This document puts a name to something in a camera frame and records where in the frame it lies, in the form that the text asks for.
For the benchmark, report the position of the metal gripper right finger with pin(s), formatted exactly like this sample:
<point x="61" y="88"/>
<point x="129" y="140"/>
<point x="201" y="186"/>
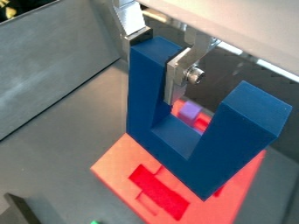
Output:
<point x="182" y="70"/>

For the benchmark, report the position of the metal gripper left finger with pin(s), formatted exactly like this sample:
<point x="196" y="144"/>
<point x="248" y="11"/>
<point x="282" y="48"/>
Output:
<point x="130" y="19"/>

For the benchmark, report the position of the blue U-shaped block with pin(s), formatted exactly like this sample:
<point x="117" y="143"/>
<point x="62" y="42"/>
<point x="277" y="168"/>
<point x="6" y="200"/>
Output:
<point x="204" y="159"/>

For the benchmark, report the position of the green arch-shaped block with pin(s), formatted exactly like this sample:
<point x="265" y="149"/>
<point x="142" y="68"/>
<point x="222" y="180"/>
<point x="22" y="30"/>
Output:
<point x="96" y="222"/>

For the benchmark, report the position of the red base board with recesses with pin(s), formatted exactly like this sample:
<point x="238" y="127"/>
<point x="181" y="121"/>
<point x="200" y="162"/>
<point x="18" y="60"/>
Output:
<point x="158" y="196"/>

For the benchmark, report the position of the purple U-shaped block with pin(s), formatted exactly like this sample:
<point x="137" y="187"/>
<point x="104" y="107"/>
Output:
<point x="189" y="113"/>

